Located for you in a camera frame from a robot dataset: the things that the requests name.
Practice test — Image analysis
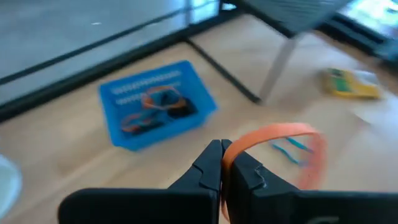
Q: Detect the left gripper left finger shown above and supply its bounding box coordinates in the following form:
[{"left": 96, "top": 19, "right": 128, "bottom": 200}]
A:
[{"left": 57, "top": 139, "right": 222, "bottom": 224}]

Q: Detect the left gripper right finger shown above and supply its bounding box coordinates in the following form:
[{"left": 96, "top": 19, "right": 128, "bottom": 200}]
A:
[{"left": 222, "top": 139, "right": 398, "bottom": 224}]

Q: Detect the orange rubber band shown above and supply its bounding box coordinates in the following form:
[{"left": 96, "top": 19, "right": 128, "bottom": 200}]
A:
[
  {"left": 120, "top": 113, "right": 153, "bottom": 134},
  {"left": 220, "top": 122, "right": 328, "bottom": 223}
]

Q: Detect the yellow crayon box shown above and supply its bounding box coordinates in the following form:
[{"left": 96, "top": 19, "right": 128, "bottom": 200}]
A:
[{"left": 320, "top": 67, "right": 382, "bottom": 100}]

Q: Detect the blue plastic basket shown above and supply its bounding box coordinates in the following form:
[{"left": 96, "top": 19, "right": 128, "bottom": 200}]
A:
[{"left": 98, "top": 60, "right": 218, "bottom": 152}]

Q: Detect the black mesh metal shelf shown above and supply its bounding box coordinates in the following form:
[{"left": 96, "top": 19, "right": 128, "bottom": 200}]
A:
[{"left": 185, "top": 0, "right": 354, "bottom": 105}]

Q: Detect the black table frame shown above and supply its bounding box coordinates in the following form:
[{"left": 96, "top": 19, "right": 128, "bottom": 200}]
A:
[{"left": 0, "top": 8, "right": 398, "bottom": 124}]

